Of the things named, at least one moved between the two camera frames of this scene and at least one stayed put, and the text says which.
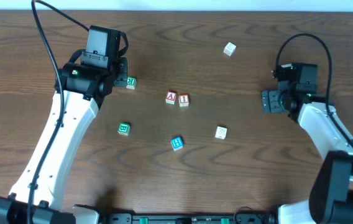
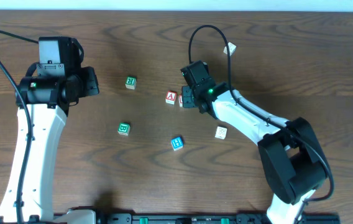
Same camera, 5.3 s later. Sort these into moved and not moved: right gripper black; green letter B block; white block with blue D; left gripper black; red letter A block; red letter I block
Moved: right gripper black; left gripper black
Not moved: red letter A block; white block with blue D; green letter B block; red letter I block
